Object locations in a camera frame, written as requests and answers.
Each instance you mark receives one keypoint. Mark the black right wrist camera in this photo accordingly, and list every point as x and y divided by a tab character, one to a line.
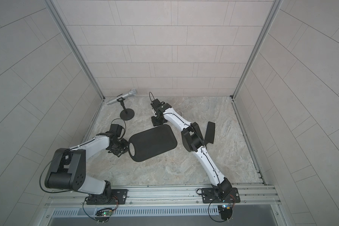
156	103

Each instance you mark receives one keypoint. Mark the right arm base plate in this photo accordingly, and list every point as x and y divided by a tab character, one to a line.
209	195

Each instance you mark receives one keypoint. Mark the aluminium mounting rail frame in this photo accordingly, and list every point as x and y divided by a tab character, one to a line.
167	200

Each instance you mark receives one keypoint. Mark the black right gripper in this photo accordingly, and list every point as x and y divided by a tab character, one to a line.
154	119

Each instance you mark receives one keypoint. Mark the left green circuit board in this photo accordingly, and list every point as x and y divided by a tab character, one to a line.
103	215

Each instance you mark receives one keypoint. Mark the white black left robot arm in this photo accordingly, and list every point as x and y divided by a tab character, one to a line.
67	170

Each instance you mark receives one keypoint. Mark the black cutting board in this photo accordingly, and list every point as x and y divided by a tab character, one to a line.
152	142

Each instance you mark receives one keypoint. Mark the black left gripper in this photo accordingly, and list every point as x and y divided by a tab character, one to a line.
125	144

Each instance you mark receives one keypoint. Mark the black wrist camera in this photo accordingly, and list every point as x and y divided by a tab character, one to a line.
116	130
156	103

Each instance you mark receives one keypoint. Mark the silver microphone on stand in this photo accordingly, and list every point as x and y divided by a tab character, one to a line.
127	113

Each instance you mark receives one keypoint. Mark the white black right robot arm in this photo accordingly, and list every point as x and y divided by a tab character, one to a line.
195	143

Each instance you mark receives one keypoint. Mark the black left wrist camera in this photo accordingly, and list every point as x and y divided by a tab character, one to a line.
116	130

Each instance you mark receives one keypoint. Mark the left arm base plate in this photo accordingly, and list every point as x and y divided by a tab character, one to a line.
109	196

